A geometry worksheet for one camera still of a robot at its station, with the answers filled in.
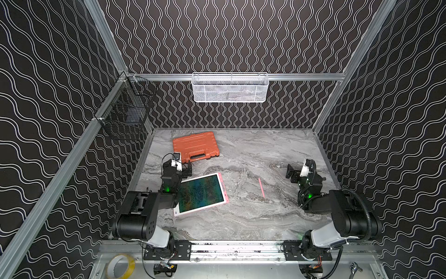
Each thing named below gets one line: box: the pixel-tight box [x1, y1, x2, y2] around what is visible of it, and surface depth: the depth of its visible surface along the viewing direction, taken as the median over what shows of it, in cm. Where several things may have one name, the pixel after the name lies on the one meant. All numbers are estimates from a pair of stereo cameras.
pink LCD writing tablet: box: [173, 172, 229, 217], surface depth 92 cm
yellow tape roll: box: [105, 254, 136, 279], surface depth 71 cm
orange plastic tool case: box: [172, 131, 221, 164], surface depth 108 cm
